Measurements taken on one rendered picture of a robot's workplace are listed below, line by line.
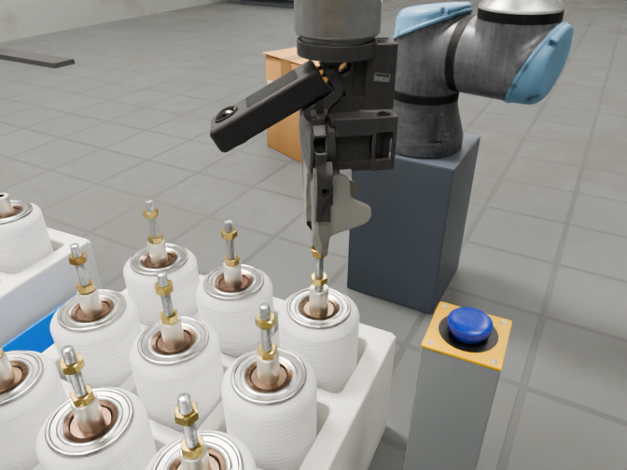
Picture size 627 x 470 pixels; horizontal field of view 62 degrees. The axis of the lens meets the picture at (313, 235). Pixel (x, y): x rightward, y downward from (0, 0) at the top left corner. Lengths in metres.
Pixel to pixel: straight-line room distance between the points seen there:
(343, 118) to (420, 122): 0.43
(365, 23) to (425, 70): 0.42
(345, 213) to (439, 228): 0.42
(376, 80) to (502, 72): 0.36
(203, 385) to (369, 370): 0.20
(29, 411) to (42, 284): 0.36
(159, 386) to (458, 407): 0.30
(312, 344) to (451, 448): 0.18
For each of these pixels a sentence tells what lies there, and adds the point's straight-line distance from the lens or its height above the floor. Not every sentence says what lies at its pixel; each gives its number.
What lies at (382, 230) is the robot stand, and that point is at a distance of 0.96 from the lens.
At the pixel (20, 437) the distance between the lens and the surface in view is 0.61.
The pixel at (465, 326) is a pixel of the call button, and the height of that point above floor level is 0.33.
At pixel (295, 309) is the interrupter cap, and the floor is 0.25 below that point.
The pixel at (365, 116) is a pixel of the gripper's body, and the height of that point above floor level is 0.49.
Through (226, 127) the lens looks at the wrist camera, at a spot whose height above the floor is 0.48.
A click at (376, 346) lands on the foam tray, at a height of 0.18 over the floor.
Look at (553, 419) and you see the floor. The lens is 0.90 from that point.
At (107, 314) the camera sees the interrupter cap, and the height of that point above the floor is 0.25.
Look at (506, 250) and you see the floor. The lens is 1.26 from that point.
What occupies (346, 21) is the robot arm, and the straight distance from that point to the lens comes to 0.45.
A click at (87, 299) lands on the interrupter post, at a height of 0.28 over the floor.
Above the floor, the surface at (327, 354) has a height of 0.22.
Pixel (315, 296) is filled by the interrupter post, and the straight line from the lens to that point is 0.59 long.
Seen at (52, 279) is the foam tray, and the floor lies 0.15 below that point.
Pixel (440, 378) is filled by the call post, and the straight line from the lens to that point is 0.51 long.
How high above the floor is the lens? 0.64
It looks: 31 degrees down
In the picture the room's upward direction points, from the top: straight up
